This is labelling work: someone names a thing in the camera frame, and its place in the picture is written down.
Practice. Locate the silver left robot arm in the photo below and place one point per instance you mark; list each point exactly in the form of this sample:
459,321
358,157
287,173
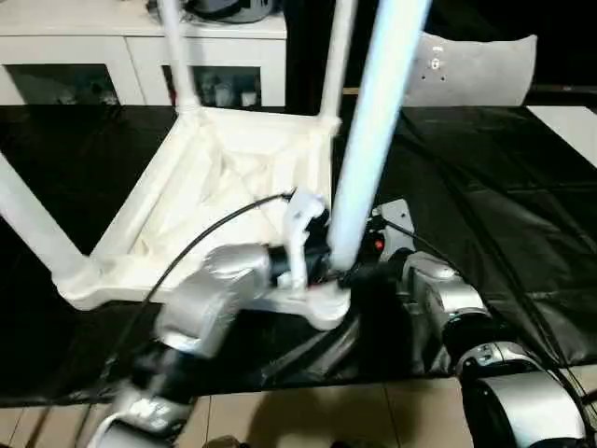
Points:
219,280

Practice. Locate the small white cup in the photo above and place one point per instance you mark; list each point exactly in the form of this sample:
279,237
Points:
247,97

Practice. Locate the grey printed cushion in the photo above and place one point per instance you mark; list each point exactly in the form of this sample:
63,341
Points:
480,74

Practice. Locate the dark crumpled cloth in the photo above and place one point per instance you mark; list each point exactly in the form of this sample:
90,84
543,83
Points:
151,5

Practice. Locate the white glass-door cabinet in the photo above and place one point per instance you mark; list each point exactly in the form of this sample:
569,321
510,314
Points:
116,42

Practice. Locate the black work mat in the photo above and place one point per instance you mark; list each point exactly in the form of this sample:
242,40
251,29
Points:
490,186

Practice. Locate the black tall furniture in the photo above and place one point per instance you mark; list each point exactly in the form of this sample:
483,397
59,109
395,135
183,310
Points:
303,46

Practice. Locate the white flat sheet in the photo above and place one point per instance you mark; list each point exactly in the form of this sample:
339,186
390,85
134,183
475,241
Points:
569,121

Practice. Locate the white plastic table top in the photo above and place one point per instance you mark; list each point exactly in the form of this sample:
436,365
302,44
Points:
224,154

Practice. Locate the white plastic table leg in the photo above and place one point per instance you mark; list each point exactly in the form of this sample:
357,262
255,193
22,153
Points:
373,140
32,219
337,60
179,56

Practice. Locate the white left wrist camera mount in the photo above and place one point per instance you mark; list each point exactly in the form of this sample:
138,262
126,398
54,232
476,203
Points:
298,219

